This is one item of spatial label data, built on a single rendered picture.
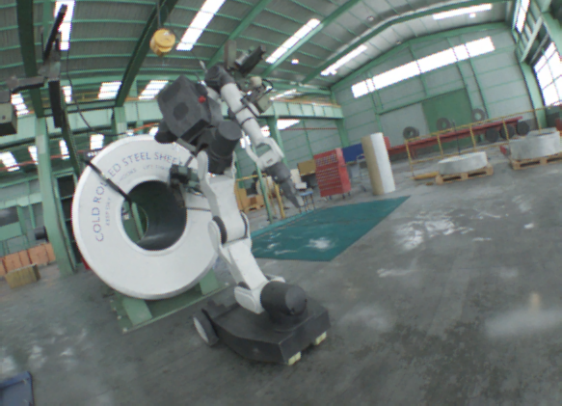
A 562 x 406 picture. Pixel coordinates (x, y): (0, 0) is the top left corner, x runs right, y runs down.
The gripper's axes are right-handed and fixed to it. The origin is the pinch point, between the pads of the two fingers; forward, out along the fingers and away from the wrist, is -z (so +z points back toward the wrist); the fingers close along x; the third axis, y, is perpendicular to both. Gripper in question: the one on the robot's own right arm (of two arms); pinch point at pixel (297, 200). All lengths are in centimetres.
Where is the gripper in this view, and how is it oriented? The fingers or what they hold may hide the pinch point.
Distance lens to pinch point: 116.7
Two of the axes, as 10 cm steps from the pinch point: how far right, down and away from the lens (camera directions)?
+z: -5.3, -8.5, 0.7
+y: -8.2, 5.3, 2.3
